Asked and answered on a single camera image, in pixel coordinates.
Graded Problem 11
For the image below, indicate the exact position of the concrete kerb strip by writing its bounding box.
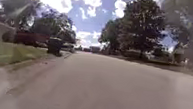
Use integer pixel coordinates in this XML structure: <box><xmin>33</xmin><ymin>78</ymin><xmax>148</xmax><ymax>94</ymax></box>
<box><xmin>0</xmin><ymin>45</ymin><xmax>73</xmax><ymax>89</ymax></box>

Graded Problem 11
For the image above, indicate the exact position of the tall leafy tree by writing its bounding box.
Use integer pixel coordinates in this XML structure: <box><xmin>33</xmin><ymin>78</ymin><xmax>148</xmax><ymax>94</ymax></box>
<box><xmin>0</xmin><ymin>0</ymin><xmax>43</xmax><ymax>33</ymax></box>

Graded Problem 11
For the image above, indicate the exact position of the grey asphalt road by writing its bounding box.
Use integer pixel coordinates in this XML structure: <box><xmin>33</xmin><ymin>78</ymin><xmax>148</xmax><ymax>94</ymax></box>
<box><xmin>0</xmin><ymin>44</ymin><xmax>193</xmax><ymax>109</ymax></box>

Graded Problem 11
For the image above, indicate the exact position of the large dark tree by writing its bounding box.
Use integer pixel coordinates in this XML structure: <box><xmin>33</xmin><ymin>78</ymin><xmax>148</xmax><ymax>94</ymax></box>
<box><xmin>97</xmin><ymin>0</ymin><xmax>168</xmax><ymax>60</ymax></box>

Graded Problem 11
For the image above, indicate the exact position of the red brick building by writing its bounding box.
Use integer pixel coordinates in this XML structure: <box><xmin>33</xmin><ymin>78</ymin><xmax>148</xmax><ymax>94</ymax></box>
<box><xmin>14</xmin><ymin>30</ymin><xmax>51</xmax><ymax>48</ymax></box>

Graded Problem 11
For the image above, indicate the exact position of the green grass lawn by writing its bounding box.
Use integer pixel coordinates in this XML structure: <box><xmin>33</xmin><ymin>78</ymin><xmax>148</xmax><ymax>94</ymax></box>
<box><xmin>0</xmin><ymin>40</ymin><xmax>50</xmax><ymax>76</ymax></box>

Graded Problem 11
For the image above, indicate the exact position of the dark broad tree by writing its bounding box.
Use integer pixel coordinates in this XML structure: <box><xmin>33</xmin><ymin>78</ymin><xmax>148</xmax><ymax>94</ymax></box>
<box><xmin>28</xmin><ymin>8</ymin><xmax>80</xmax><ymax>46</ymax></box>

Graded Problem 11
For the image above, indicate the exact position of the dark wheeled bin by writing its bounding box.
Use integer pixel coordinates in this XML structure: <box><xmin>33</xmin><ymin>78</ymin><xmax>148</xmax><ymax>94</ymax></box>
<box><xmin>46</xmin><ymin>36</ymin><xmax>64</xmax><ymax>56</ymax></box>

